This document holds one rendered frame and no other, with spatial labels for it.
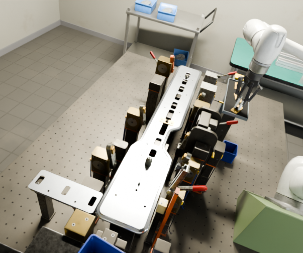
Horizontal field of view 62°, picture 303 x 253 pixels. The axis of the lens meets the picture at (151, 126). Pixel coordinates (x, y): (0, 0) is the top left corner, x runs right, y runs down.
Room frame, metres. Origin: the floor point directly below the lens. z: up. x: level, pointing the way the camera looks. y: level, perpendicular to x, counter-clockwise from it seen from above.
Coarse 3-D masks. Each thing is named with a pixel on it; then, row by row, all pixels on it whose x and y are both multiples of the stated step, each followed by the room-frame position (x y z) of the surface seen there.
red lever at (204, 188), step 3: (180, 186) 0.63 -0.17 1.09; (183, 186) 0.63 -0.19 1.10; (186, 186) 0.62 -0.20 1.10; (189, 186) 0.62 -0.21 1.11; (192, 186) 0.62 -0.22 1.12; (195, 186) 0.62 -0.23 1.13; (198, 186) 0.61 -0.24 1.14; (201, 186) 0.61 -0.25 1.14; (204, 186) 0.61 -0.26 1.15; (180, 189) 0.62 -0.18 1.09; (183, 189) 0.61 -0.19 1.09; (186, 189) 0.61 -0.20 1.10; (189, 189) 0.61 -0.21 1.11; (192, 189) 0.61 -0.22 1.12; (195, 189) 0.61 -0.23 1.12; (198, 189) 0.60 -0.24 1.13; (201, 189) 0.60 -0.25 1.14; (204, 189) 0.60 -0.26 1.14; (207, 189) 0.61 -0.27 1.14
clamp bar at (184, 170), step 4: (176, 168) 0.62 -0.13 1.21; (180, 168) 0.63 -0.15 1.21; (184, 168) 0.64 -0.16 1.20; (188, 168) 0.63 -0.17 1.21; (180, 172) 0.64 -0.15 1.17; (184, 172) 0.61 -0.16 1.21; (188, 172) 0.61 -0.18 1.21; (176, 176) 0.64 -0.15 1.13; (180, 176) 0.61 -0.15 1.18; (184, 176) 0.61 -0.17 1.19; (176, 180) 0.61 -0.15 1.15; (180, 180) 0.61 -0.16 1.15; (172, 184) 0.62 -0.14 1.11; (176, 184) 0.61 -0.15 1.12; (172, 188) 0.61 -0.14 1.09
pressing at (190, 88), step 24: (192, 72) 1.74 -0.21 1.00; (168, 96) 1.36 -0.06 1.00; (192, 96) 1.42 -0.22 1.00; (144, 144) 0.90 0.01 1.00; (120, 168) 0.72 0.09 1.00; (144, 168) 0.75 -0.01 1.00; (168, 168) 0.78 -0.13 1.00; (120, 192) 0.59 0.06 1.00; (144, 192) 0.62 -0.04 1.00; (120, 216) 0.49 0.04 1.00; (144, 216) 0.51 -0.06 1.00
